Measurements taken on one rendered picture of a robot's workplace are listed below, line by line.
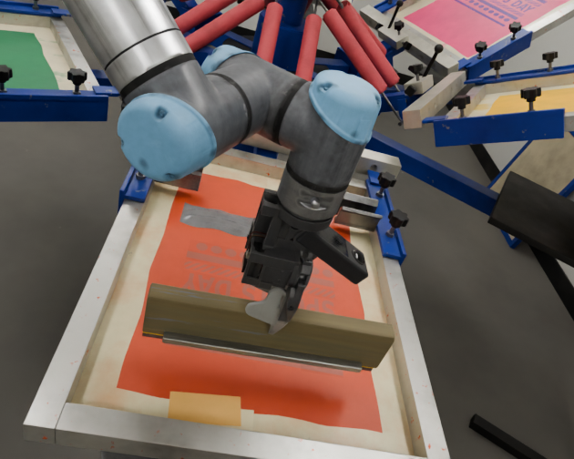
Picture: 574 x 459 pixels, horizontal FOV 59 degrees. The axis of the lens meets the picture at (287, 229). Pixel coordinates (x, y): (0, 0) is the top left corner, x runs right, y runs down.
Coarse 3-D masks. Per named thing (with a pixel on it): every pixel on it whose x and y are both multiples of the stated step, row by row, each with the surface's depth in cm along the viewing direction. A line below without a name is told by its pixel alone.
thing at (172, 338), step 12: (168, 336) 71; (180, 336) 71; (192, 336) 72; (204, 348) 72; (216, 348) 72; (228, 348) 72; (240, 348) 72; (252, 348) 73; (264, 348) 74; (288, 360) 74; (300, 360) 74; (312, 360) 74; (324, 360) 75; (336, 360) 76; (348, 360) 76
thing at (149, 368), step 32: (192, 192) 113; (224, 192) 117; (256, 192) 121; (160, 256) 95; (128, 352) 77; (160, 352) 79; (192, 352) 80; (128, 384) 73; (160, 384) 74; (192, 384) 76; (224, 384) 77
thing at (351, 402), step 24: (336, 288) 102; (360, 312) 98; (264, 384) 79; (288, 384) 81; (312, 384) 82; (336, 384) 83; (360, 384) 85; (264, 408) 76; (288, 408) 77; (312, 408) 78; (336, 408) 80; (360, 408) 81
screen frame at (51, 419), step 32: (224, 160) 125; (256, 160) 125; (352, 192) 130; (128, 224) 94; (96, 288) 80; (384, 288) 103; (96, 320) 76; (64, 352) 70; (416, 352) 89; (64, 384) 67; (416, 384) 83; (32, 416) 62; (64, 416) 63; (96, 416) 64; (128, 416) 66; (416, 416) 79; (96, 448) 65; (128, 448) 65; (160, 448) 65; (192, 448) 65; (224, 448) 66; (256, 448) 67; (288, 448) 68; (320, 448) 70; (352, 448) 71; (416, 448) 77
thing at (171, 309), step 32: (160, 288) 68; (160, 320) 70; (192, 320) 70; (224, 320) 70; (256, 320) 70; (320, 320) 72; (352, 320) 74; (320, 352) 75; (352, 352) 75; (384, 352) 75
